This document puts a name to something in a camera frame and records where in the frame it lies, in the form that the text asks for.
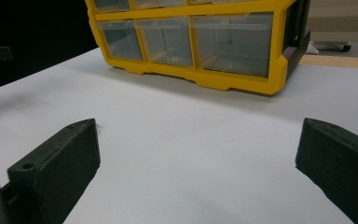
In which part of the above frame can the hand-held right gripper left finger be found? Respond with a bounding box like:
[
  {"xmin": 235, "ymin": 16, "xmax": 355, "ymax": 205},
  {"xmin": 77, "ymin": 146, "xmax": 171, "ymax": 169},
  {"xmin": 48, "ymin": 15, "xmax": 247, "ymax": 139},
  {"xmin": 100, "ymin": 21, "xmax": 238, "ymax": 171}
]
[{"xmin": 7, "ymin": 118, "xmax": 101, "ymax": 224}]

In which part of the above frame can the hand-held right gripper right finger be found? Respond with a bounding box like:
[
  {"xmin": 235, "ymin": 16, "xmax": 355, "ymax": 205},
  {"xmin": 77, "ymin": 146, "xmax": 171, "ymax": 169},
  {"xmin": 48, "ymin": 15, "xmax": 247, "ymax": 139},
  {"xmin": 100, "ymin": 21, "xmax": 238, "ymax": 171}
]
[{"xmin": 296, "ymin": 118, "xmax": 358, "ymax": 224}]

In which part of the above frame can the clear plastic drawer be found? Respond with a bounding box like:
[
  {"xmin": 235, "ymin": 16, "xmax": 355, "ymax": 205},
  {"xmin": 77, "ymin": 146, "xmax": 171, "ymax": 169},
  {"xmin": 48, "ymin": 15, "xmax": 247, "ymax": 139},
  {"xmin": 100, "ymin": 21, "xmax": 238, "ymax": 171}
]
[{"xmin": 95, "ymin": 19, "xmax": 145, "ymax": 62}]

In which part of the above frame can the yellow black drawer organizer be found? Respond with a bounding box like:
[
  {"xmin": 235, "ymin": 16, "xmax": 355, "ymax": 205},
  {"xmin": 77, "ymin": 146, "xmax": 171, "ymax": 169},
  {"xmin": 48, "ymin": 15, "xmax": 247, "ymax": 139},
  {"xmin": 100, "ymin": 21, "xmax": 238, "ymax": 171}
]
[{"xmin": 84, "ymin": 0, "xmax": 311, "ymax": 96}]

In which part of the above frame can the wheeled stand base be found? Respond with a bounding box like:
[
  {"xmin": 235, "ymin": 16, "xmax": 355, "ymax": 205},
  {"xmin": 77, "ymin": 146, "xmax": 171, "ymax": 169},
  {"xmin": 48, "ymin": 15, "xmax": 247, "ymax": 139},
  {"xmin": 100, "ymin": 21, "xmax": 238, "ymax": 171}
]
[{"xmin": 306, "ymin": 40, "xmax": 352, "ymax": 56}]

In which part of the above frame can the set of clear drawers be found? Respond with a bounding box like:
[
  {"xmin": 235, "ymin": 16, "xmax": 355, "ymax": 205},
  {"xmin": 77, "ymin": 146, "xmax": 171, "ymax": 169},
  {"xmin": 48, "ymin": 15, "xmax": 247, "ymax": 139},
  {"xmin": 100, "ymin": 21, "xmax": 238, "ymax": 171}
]
[{"xmin": 92, "ymin": 0, "xmax": 275, "ymax": 78}]

